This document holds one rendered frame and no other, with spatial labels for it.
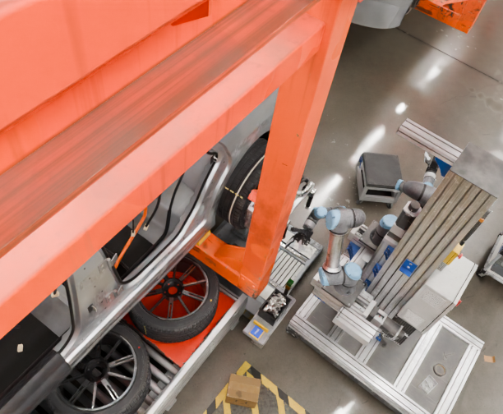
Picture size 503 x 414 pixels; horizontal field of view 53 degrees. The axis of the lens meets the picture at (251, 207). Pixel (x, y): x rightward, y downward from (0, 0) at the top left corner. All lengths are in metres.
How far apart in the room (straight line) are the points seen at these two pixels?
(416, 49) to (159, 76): 5.94
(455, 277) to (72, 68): 2.92
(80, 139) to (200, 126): 0.46
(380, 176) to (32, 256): 3.85
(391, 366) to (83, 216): 3.10
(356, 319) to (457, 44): 4.70
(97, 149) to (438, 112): 5.38
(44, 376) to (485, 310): 3.48
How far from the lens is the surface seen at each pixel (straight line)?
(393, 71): 6.42
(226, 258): 3.41
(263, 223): 2.78
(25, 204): 0.94
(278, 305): 3.52
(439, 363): 4.12
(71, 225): 1.21
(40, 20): 0.43
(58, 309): 3.30
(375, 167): 4.75
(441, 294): 3.12
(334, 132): 5.40
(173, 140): 1.35
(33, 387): 2.97
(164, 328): 3.47
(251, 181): 3.34
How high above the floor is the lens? 3.73
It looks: 54 degrees down
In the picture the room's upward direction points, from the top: 11 degrees clockwise
